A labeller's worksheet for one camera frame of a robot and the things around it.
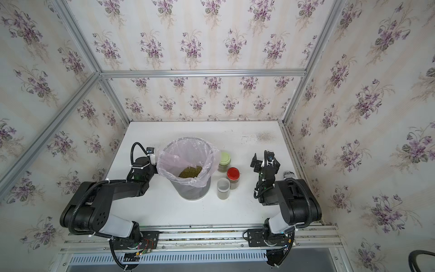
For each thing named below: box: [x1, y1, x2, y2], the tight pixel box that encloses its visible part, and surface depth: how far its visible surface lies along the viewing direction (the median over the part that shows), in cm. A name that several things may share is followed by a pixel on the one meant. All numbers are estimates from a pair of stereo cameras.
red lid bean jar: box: [226, 166, 241, 190], surface depth 82 cm
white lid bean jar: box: [216, 177, 231, 201], surface depth 82 cm
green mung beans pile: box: [178, 165, 203, 178], surface depth 93 cm
